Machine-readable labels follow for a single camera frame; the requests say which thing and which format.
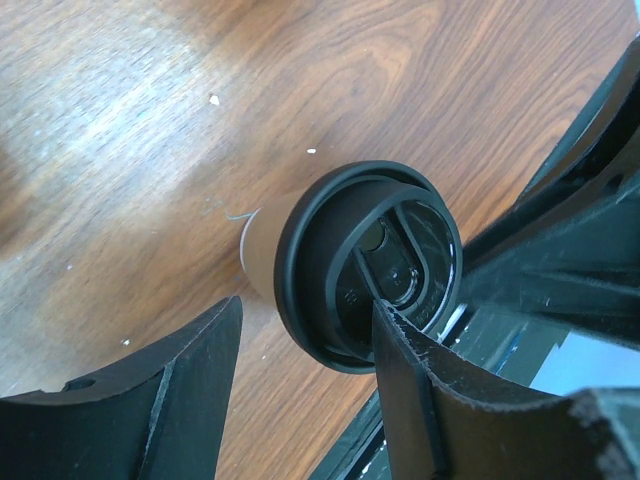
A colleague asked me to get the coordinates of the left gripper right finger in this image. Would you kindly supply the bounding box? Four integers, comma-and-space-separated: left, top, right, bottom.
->
372, 300, 639, 479

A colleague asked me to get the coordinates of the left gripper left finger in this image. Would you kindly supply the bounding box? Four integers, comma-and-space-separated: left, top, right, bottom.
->
1, 297, 243, 479

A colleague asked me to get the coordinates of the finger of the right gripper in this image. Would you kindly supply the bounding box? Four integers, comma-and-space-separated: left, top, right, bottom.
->
459, 176, 639, 345
465, 39, 639, 250

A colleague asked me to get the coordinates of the single brown paper cup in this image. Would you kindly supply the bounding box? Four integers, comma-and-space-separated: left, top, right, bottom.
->
240, 190, 303, 306

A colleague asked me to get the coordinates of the black coffee cup lid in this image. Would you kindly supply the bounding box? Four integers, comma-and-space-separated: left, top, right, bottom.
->
273, 160, 463, 374

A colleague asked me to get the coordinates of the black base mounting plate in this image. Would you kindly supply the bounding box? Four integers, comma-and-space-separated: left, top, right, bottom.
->
311, 302, 586, 479

